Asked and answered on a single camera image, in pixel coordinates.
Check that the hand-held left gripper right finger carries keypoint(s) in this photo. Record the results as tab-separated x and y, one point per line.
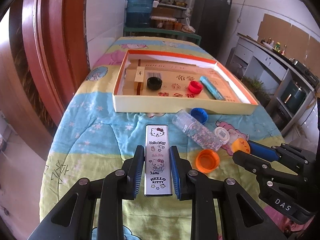
176	175

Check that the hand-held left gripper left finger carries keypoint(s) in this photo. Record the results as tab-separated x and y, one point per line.
137	172

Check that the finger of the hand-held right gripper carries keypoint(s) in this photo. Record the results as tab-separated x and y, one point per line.
250	162
263	150

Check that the printed orange bottle cap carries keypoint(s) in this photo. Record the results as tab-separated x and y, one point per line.
241	145

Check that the white cartoon rectangular case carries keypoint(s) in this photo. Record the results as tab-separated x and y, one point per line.
157	160

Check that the white bottle cap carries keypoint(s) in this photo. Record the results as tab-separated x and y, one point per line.
222	134

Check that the clear glitter bottle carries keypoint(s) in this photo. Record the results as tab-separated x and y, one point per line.
195	130

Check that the blue bottle cap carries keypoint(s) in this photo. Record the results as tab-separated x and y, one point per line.
200	115

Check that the shallow orange-rimmed cardboard box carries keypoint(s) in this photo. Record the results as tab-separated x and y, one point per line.
175	93

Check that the light blue tube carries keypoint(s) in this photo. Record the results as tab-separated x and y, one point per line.
211	87

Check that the red bottle cap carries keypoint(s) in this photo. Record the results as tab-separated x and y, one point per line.
195	87

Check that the black bottle cap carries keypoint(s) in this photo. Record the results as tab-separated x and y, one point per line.
154	83

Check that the gold lipstick box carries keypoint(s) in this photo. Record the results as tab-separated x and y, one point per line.
139	77

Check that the printed cartoon blanket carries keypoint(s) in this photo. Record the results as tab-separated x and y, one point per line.
100	135

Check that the potted plants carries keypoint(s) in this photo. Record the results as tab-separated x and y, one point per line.
257	88

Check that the dark teal appliance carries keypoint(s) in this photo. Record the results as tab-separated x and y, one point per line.
292	95

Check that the kitchen counter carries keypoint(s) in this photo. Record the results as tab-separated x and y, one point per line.
260	57

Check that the dark refrigerator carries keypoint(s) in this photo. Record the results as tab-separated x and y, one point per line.
211	22

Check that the green table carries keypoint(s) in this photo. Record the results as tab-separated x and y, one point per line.
162	31

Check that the plastic bag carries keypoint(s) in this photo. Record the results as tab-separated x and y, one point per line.
188	27

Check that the brown wooden door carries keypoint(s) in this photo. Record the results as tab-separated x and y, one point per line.
50	42

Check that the blue water jug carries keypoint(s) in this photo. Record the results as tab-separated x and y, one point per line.
138	12

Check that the brown cardboard carton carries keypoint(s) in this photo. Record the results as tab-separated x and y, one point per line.
162	11

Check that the metal shelf unit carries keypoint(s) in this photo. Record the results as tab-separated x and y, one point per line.
172	5

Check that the cardboard wall sheet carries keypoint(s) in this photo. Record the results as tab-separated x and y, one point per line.
285	32

